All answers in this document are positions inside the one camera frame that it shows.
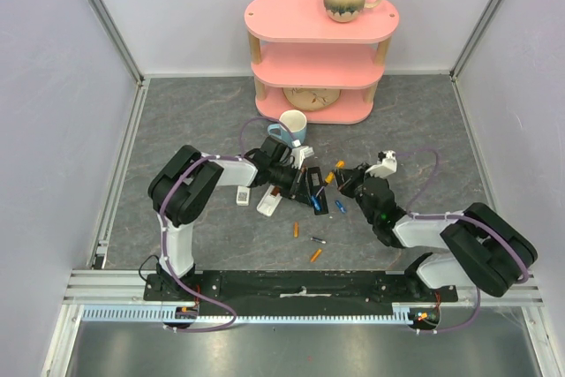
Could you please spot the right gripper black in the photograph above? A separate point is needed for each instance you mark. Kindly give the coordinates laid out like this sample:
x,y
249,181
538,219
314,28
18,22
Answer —
x,y
356,177

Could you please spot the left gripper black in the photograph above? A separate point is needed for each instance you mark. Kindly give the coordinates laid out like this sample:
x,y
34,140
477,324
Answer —
x,y
303,195

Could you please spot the blue battery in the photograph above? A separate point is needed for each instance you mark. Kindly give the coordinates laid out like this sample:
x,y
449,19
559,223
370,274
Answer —
x,y
316,203
340,206

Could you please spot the orange handled screwdriver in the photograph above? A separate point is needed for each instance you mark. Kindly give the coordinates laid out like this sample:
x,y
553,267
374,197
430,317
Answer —
x,y
330,177

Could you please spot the black remote control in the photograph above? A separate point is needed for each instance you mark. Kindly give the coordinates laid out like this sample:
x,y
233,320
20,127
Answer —
x,y
315,191

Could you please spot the wide white remote control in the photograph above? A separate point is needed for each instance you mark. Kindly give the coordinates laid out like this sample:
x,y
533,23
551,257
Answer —
x,y
270,201

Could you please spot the dark battery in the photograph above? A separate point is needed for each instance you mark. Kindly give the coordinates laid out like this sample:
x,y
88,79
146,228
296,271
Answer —
x,y
318,240

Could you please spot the slim white remote control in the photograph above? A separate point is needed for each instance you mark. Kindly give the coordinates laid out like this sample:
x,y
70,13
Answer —
x,y
243,196

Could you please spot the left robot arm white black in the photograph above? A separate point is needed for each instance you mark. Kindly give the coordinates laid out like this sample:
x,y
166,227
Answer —
x,y
182,189

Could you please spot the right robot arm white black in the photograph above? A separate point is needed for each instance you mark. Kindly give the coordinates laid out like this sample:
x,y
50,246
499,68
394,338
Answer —
x,y
478,246

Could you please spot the light blue mug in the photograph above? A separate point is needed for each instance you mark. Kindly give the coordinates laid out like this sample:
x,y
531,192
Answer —
x,y
290,128

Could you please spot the beige patterned plate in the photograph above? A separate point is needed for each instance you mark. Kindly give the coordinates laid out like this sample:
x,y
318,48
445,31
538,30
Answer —
x,y
311,99

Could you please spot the pink three tier shelf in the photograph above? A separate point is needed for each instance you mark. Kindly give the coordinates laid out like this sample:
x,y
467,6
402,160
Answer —
x,y
294,43

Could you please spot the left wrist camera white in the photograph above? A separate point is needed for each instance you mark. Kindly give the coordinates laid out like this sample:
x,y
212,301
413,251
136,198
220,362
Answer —
x,y
299,152

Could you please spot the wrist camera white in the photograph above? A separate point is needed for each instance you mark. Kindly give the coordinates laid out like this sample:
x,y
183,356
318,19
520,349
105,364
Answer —
x,y
299,152
385,166

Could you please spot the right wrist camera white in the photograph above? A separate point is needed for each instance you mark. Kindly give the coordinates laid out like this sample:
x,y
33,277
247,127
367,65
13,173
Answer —
x,y
385,166

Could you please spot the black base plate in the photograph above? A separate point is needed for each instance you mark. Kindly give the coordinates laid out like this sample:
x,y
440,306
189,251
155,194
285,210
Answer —
x,y
315,291

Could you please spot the light blue cable duct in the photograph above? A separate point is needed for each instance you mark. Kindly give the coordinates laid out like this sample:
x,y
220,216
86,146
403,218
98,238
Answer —
x,y
177,315

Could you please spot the right aluminium frame post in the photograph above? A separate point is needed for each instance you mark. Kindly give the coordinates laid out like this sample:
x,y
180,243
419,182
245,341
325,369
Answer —
x,y
477,33

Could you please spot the aluminium frame post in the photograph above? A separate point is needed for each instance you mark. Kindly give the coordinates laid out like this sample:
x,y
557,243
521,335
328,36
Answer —
x,y
109,25
477,33

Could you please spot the left aluminium frame post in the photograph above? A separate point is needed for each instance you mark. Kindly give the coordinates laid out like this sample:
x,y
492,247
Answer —
x,y
109,25

